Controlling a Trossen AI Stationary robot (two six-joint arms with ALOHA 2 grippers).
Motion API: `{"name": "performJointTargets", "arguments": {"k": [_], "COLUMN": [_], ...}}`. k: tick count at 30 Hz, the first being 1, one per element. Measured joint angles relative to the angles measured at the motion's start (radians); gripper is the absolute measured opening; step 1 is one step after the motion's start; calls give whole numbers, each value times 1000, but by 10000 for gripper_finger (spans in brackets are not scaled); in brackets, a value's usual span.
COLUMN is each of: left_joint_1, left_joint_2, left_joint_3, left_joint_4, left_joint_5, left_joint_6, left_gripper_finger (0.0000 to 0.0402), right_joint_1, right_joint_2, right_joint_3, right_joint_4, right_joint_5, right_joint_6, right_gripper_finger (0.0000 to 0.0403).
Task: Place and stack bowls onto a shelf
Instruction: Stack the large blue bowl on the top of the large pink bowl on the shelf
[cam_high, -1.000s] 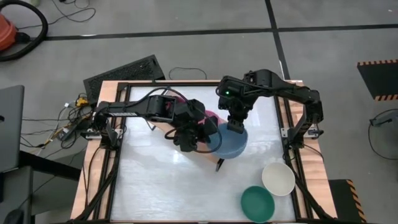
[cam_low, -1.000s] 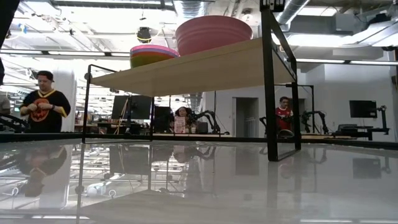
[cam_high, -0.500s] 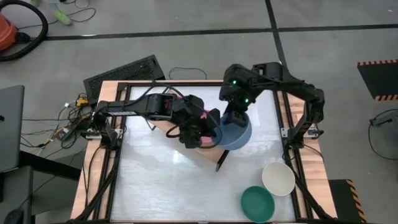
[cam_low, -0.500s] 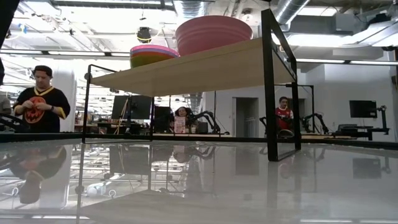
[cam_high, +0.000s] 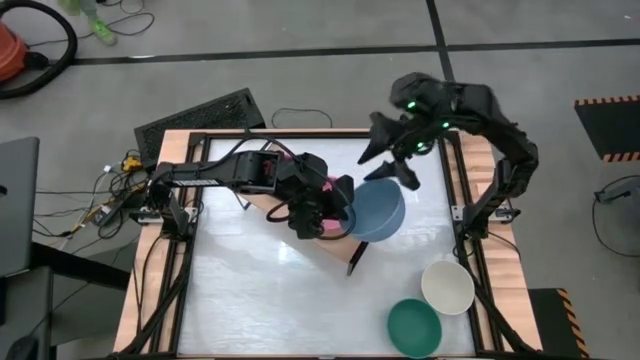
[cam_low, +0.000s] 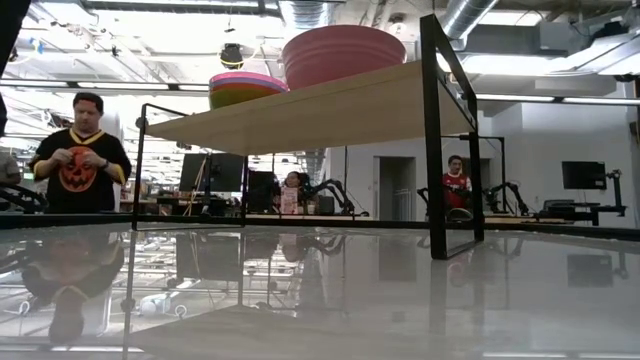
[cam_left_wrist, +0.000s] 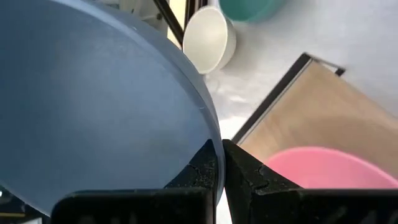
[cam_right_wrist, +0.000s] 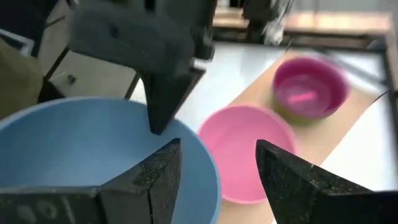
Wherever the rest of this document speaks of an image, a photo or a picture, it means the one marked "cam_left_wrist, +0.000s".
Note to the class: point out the white plastic bowl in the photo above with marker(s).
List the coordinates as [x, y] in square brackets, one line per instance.
[208, 40]

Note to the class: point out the blue-grey plastic bowl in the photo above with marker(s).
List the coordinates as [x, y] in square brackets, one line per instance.
[93, 93]

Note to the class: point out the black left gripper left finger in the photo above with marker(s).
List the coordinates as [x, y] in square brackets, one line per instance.
[140, 207]

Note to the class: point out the large pink-red plastic bowl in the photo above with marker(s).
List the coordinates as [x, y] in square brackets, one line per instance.
[326, 168]

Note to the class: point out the sea-green plastic bowl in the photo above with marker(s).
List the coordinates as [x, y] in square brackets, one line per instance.
[248, 9]

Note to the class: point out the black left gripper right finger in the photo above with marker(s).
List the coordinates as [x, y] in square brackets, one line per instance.
[280, 207]

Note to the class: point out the wooden shelf with black frame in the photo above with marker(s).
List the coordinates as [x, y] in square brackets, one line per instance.
[326, 115]

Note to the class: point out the black metal frame strut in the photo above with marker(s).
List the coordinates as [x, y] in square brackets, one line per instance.
[170, 19]

